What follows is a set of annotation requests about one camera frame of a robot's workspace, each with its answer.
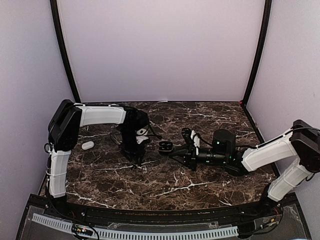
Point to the black front rail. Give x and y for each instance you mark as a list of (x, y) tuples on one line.
[(239, 214)]

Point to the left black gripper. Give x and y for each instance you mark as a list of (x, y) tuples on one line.
[(135, 153)]

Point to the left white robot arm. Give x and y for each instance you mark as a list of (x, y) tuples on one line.
[(63, 132)]

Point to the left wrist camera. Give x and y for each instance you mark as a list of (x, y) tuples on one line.
[(142, 135)]

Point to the white oval charging case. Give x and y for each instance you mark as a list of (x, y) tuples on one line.
[(87, 145)]

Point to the right black frame post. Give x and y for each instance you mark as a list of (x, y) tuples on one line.
[(258, 53)]

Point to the black earbud case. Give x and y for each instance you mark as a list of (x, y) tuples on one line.
[(165, 147)]

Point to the white slotted cable duct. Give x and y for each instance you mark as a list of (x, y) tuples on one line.
[(121, 231)]

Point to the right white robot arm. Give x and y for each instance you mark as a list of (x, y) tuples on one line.
[(301, 142)]

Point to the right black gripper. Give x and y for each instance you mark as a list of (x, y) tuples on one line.
[(190, 157)]

